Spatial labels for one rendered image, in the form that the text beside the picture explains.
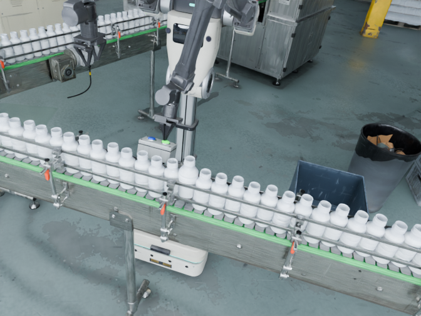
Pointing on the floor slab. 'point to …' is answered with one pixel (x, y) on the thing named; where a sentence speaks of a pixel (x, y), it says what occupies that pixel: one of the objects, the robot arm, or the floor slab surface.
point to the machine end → (280, 37)
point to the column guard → (375, 18)
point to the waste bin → (383, 162)
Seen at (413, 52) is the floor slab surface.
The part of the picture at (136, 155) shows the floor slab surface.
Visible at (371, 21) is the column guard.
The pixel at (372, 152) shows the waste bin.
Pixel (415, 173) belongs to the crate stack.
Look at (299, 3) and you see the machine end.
